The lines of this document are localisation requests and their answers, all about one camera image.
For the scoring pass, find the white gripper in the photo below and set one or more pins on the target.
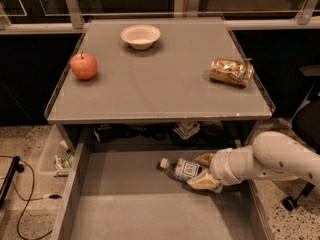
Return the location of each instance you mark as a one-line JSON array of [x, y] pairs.
[[220, 166]]

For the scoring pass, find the clear plastic bottle blue label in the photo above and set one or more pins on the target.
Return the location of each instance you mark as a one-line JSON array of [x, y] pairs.
[[181, 169]]

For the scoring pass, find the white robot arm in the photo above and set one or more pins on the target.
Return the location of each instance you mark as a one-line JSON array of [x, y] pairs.
[[271, 156]]

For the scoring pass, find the open grey top drawer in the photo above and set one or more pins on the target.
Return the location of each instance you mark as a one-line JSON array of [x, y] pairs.
[[116, 192]]

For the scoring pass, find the clutter inside cabinet shelf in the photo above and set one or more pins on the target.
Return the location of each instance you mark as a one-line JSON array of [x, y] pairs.
[[183, 134]]

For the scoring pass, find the gold crushed can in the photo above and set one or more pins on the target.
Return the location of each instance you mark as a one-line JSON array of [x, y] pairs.
[[231, 72]]

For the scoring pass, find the black office chair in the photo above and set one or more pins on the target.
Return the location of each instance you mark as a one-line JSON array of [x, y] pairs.
[[306, 122]]

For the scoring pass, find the clear plastic storage bin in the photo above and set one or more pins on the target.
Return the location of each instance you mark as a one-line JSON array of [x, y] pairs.
[[56, 158]]

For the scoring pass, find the white paper bowl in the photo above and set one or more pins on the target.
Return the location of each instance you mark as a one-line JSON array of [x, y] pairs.
[[140, 37]]

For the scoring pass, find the red apple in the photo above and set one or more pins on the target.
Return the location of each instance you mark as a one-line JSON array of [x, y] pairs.
[[84, 66]]

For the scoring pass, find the black bar on floor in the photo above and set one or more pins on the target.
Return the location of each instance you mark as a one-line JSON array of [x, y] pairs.
[[8, 178]]

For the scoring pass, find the metal railing frame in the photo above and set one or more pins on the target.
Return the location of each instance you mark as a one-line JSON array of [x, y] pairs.
[[58, 16]]

